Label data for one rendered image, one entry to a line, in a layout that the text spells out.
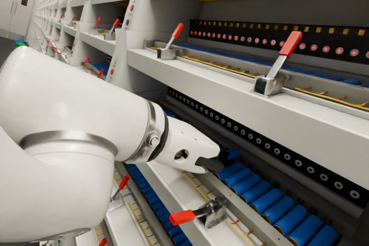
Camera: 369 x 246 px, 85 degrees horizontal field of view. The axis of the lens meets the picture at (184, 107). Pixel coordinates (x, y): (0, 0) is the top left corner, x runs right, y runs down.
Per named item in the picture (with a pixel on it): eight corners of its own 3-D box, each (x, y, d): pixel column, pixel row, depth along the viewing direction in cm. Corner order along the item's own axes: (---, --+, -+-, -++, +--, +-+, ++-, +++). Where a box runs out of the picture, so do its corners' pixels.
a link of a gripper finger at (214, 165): (225, 172, 27) (224, 162, 33) (176, 143, 28) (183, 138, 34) (221, 179, 27) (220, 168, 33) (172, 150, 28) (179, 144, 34)
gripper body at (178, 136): (175, 123, 23) (228, 144, 30) (140, 95, 31) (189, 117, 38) (144, 179, 23) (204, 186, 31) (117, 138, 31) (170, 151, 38)
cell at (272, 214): (292, 209, 33) (268, 229, 29) (281, 201, 34) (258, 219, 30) (295, 201, 32) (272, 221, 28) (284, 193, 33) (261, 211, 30)
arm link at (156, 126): (161, 112, 22) (180, 120, 24) (132, 89, 29) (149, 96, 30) (125, 178, 22) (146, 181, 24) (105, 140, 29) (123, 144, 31)
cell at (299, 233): (319, 229, 29) (297, 255, 26) (307, 220, 31) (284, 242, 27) (324, 221, 29) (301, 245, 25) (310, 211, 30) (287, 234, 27)
